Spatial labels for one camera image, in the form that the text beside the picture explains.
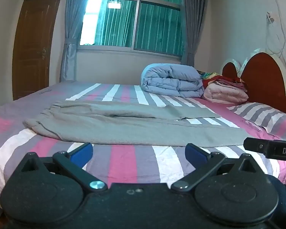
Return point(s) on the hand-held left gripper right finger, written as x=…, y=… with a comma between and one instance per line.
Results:
x=195, y=153

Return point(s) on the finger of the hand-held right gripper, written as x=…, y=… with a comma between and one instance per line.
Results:
x=253, y=144

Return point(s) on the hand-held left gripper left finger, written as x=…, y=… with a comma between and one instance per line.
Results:
x=80, y=152

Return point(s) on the grey pants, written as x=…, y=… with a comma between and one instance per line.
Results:
x=124, y=126

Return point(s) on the striped pillow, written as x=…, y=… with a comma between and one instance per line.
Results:
x=264, y=115

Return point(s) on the bed with striped sheet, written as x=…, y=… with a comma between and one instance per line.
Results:
x=124, y=162

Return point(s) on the folded pink blanket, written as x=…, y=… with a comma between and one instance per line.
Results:
x=225, y=93

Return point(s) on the red wooden headboard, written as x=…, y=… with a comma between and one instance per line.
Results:
x=264, y=76

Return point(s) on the folded blue duvet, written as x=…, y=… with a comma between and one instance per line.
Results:
x=171, y=80

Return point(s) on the red folded clothes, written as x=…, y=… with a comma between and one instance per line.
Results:
x=214, y=77

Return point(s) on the brown wooden door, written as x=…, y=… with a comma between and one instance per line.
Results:
x=33, y=43

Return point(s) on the grey curtain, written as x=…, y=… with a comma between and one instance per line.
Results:
x=70, y=28
x=193, y=21

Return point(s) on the sliding glass window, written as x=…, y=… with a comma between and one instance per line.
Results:
x=133, y=19

